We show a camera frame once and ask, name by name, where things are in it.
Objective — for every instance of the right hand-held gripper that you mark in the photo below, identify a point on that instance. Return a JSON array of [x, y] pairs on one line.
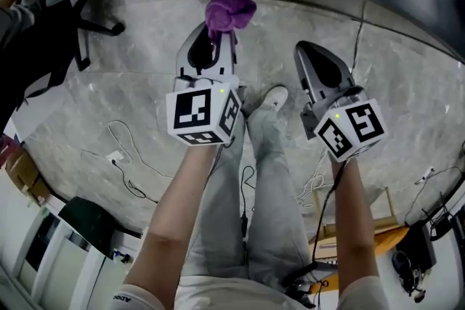
[[359, 127]]

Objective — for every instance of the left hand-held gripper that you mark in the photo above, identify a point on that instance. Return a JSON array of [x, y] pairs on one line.
[[192, 112]]

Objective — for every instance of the purple cloth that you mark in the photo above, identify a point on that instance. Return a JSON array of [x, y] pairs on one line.
[[229, 11]]

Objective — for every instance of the person's left forearm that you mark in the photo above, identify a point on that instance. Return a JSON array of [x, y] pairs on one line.
[[170, 221]]

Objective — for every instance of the person's right forearm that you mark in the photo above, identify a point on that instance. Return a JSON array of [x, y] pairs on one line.
[[354, 228]]

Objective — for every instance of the person's right white shoe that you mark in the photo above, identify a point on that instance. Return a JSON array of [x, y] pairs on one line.
[[274, 98]]

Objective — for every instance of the person's right leg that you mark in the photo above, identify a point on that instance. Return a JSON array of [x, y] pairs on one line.
[[272, 192]]

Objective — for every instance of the person's leg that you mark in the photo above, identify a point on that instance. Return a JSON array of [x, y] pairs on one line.
[[272, 192], [221, 210]]

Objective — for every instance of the white power strip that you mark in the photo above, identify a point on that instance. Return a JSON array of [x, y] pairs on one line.
[[425, 177], [116, 156]]

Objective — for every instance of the black office chair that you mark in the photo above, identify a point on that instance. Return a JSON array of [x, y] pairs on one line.
[[54, 58]]

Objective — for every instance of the person's left leg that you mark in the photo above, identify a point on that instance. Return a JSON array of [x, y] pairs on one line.
[[221, 210]]

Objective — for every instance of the dark green bin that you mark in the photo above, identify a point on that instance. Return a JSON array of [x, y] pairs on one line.
[[91, 221]]

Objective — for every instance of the cardboard box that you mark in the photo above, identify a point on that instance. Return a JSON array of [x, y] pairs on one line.
[[38, 190], [22, 170]]

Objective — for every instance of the person's white shirt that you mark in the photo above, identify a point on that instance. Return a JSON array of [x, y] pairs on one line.
[[218, 294]]

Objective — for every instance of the black camera equipment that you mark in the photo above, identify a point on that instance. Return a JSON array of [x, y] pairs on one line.
[[417, 250]]

